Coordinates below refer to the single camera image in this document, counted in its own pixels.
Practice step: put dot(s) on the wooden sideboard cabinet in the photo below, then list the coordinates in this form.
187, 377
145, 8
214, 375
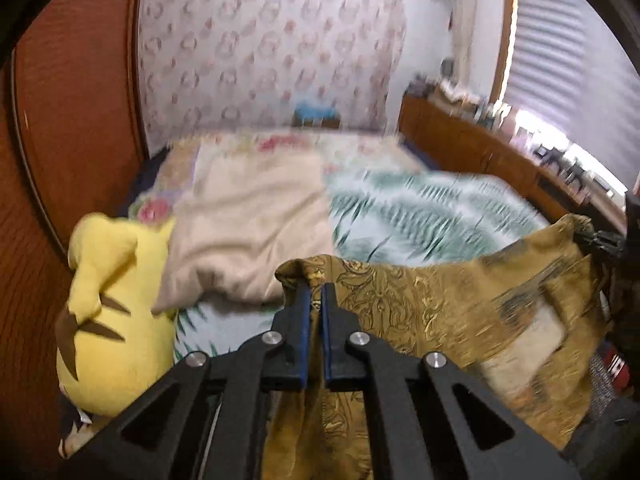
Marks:
465, 145

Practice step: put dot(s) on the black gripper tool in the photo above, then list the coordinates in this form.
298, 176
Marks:
575, 172
550, 157

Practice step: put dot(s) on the palm leaf print sheet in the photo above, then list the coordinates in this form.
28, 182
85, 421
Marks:
425, 210

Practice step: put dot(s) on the small round mirror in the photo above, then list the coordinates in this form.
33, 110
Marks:
447, 66

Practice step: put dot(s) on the wooden headboard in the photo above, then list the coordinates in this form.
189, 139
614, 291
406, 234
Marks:
60, 135

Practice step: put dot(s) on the beige blanket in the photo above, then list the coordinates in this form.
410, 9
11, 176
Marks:
250, 220

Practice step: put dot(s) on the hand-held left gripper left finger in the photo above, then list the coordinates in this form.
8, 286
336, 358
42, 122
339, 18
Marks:
301, 340

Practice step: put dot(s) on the beige tied curtain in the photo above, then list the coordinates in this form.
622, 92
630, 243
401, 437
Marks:
462, 20

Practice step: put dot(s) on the blue plastic bag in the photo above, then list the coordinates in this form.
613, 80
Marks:
316, 110

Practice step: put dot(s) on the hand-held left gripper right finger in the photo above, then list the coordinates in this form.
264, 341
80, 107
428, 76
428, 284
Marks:
327, 340

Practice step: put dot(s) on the person's dark printed clothing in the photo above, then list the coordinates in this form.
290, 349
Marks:
617, 375

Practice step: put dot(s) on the gold patterned shirt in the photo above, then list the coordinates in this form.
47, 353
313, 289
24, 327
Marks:
410, 305

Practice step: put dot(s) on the open cardboard box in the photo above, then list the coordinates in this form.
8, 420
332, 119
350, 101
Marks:
451, 94

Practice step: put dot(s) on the grey striped window blind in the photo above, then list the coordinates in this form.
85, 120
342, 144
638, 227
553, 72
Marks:
565, 60

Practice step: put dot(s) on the yellow plush toy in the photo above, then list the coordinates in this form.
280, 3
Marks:
115, 310

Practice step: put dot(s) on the floral blanket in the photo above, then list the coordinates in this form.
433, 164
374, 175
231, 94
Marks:
360, 152

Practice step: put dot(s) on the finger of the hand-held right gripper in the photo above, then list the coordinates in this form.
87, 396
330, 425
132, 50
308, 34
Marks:
600, 245

